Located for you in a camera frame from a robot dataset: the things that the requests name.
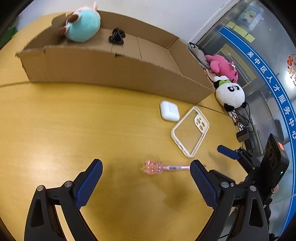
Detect clear white phone case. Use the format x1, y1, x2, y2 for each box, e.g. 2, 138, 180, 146
170, 106, 210, 158

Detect white earbuds case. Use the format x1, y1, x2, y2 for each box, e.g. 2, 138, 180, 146
159, 101, 180, 122

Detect pink crystal bear pen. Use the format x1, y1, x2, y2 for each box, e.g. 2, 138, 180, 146
143, 160, 190, 175

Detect black sunglasses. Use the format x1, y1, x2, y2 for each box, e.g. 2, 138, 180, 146
108, 28, 125, 45

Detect black power adapter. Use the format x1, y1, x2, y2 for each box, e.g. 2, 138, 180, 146
236, 128, 250, 143

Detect panda plush toy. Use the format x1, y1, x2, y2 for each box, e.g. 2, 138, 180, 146
213, 76, 247, 112

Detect pink plush toy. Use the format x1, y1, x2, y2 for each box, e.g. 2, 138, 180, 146
205, 55, 238, 83

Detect brown cardboard box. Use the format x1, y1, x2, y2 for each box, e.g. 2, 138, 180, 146
17, 11, 214, 104

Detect pig plush teal shirt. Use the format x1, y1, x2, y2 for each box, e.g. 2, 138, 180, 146
57, 2, 101, 43

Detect black cables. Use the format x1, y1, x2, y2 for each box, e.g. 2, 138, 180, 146
227, 102, 255, 135

